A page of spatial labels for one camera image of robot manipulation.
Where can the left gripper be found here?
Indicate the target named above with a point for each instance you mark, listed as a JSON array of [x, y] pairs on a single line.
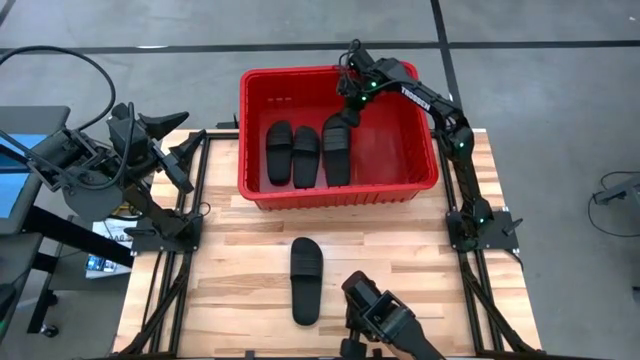
[[175, 172]]

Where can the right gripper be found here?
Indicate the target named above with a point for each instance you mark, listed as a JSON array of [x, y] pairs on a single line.
[[352, 87]]

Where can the black rubber slide sandal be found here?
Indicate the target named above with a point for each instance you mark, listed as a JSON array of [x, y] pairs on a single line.
[[336, 165], [306, 280], [306, 170], [279, 165]]

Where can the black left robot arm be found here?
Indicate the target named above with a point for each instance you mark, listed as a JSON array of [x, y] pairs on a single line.
[[92, 202]]

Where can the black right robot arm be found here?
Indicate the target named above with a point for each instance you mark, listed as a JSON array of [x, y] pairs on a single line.
[[415, 97]]

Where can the red plastic bin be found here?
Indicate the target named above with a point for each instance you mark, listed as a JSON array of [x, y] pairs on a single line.
[[390, 150]]

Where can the white paper sheet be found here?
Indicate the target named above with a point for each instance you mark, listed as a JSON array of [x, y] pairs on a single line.
[[112, 232]]

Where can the small printed box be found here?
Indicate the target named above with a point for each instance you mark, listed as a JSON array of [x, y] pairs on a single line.
[[100, 265]]

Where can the grey monitor with blue screen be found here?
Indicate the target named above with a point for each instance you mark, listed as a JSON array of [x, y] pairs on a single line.
[[15, 200]]

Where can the black caster wheel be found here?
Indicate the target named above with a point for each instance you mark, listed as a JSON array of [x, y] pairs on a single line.
[[49, 330]]

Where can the black aluminium table frame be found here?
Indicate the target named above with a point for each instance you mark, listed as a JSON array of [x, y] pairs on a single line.
[[220, 135]]

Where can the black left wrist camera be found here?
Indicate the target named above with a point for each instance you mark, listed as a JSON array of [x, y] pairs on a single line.
[[125, 135]]

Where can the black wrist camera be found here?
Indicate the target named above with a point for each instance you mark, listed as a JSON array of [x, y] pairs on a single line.
[[361, 59], [125, 135]]

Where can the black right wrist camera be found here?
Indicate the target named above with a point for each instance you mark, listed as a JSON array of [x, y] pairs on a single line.
[[361, 59]]

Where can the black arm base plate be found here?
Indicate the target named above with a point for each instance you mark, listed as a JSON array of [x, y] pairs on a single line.
[[507, 240], [150, 242]]

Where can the black desk frame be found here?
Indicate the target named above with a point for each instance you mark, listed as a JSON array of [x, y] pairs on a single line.
[[75, 235]]

